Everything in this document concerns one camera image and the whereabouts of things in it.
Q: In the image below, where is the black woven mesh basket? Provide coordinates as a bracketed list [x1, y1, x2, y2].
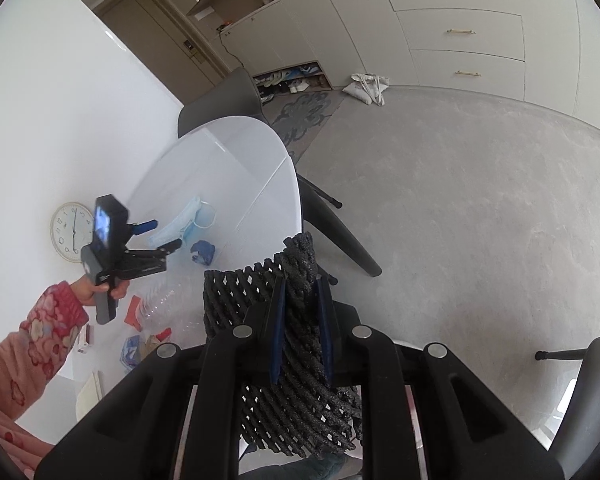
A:
[202, 233, 362, 457]

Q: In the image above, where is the pink floral sleeve forearm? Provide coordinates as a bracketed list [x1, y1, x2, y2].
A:
[0, 280, 94, 479]

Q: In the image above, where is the person's left hand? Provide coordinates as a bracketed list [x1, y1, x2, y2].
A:
[70, 275, 130, 307]

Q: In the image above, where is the crumpled blue wrapper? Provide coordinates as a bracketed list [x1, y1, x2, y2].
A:
[190, 240, 216, 266]

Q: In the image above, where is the clear plastic bottle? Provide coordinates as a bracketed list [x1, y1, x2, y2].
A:
[140, 282, 207, 348]

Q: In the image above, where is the red folded paper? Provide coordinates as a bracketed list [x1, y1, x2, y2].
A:
[124, 295, 143, 332]

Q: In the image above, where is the red white cigarette box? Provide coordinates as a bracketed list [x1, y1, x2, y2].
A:
[76, 324, 93, 354]

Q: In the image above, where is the red crumpled paper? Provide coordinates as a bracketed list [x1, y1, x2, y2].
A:
[155, 327, 172, 342]

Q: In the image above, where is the brown snack wrapper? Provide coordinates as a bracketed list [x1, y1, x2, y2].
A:
[138, 335, 161, 361]

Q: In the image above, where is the blue yellow crumpled paper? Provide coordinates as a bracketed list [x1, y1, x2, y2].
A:
[120, 335, 142, 372]

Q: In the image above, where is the dark grey chair behind table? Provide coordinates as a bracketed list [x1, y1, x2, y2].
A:
[178, 68, 382, 278]

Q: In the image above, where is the grey patterned door mat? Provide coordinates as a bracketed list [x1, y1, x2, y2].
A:
[263, 91, 344, 162]

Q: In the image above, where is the entrance door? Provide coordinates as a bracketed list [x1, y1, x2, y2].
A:
[98, 0, 223, 104]

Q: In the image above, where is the shoe shelf with shoes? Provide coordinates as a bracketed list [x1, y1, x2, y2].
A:
[253, 62, 332, 104]

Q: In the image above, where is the dark chair right foreground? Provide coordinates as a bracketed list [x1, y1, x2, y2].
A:
[534, 338, 600, 479]

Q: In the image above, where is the beige drawer cabinet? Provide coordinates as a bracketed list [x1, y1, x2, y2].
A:
[389, 0, 580, 115]

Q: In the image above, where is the round white wall clock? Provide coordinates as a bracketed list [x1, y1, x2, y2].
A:
[50, 202, 94, 263]

